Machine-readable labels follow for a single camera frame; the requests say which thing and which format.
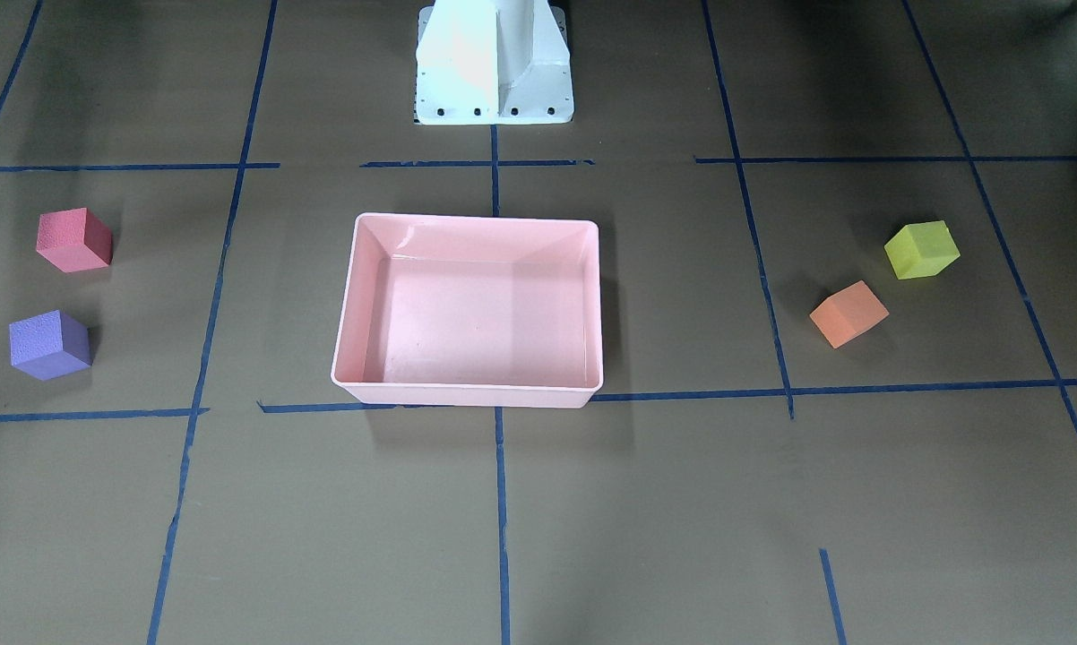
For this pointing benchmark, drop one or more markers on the orange foam block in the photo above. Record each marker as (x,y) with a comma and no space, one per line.
(851,312)

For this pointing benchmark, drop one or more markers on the purple foam block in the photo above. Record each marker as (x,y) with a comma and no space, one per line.
(49,345)

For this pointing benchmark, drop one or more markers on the pink plastic bin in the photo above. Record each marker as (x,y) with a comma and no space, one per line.
(465,311)

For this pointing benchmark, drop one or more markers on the yellow-green foam block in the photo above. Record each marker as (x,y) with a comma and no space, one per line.
(921,250)

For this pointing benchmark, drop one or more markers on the red foam block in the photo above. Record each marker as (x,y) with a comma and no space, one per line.
(74,240)

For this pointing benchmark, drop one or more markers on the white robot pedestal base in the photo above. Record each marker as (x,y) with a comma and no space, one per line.
(493,62)

